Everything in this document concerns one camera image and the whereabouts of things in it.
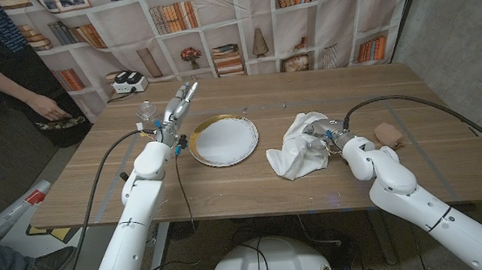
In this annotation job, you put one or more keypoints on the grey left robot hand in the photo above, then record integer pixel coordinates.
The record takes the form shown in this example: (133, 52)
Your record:
(170, 119)

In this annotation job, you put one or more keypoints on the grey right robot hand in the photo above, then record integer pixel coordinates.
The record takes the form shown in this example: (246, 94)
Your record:
(332, 129)

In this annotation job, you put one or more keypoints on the white cloth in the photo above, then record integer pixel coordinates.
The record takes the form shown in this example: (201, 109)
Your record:
(293, 156)

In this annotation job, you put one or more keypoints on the white plastic plate gold rim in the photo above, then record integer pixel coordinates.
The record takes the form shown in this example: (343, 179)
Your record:
(226, 141)

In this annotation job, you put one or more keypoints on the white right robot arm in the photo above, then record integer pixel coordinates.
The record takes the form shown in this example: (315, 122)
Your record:
(427, 210)

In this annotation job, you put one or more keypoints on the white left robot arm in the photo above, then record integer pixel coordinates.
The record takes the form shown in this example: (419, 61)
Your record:
(135, 223)

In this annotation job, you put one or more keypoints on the clear glass jar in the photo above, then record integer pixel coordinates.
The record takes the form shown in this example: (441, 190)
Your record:
(146, 110)

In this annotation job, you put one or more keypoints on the white power strip black plugs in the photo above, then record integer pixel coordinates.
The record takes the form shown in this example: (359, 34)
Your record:
(129, 84)

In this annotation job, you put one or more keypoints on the brown sponge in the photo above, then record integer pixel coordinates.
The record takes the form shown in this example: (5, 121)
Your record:
(390, 135)

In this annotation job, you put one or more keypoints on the printed bookshelf backdrop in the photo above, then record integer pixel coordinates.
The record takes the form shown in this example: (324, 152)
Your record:
(231, 22)

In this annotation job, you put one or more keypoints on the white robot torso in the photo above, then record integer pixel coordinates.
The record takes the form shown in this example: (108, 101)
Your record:
(274, 263)

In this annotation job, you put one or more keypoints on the black backdrop stand pole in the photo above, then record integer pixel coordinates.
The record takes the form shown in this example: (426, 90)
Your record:
(409, 2)

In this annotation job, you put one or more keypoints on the white cylinder red label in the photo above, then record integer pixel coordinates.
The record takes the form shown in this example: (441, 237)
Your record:
(15, 209)

